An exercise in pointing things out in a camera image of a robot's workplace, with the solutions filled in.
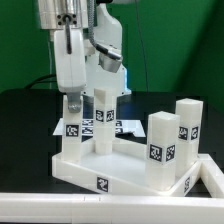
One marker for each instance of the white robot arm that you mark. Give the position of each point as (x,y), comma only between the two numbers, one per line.
(87,43)

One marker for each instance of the white front fence bar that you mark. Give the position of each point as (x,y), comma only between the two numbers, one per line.
(105,209)

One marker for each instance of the white sheet with markers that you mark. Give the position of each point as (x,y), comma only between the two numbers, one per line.
(122,127)

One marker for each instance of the white right fence bar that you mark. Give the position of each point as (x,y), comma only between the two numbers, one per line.
(212,176)

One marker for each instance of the white fence bar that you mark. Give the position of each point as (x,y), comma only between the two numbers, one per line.
(105,209)
(212,176)

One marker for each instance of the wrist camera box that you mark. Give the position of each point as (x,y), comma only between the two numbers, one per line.
(110,61)

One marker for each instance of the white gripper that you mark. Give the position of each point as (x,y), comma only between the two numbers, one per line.
(70,68)

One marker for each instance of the white desk top tray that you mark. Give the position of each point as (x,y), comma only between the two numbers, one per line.
(120,173)

